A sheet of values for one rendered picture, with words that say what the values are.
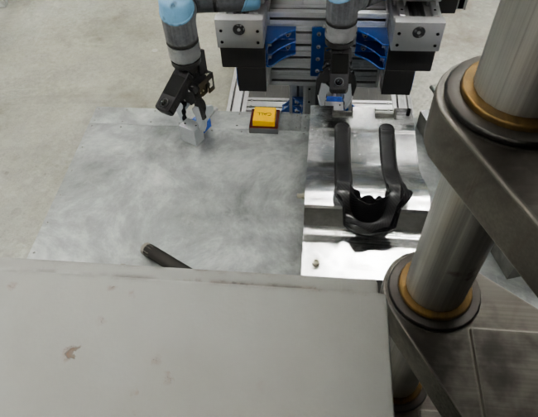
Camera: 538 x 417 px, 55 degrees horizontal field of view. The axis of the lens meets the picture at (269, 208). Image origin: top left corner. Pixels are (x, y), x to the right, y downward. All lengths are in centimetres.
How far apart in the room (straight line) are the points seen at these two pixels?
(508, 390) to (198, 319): 31
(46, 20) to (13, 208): 160
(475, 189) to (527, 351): 25
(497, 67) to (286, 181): 99
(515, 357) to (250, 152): 96
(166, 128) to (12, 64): 209
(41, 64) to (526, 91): 318
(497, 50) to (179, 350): 26
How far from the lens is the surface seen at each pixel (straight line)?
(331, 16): 127
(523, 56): 33
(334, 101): 146
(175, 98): 126
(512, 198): 32
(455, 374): 53
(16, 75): 337
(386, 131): 131
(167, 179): 133
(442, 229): 45
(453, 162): 36
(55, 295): 36
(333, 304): 33
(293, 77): 175
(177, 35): 121
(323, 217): 109
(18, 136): 293
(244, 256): 115
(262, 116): 141
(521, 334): 57
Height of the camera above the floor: 176
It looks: 51 degrees down
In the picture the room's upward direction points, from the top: 3 degrees counter-clockwise
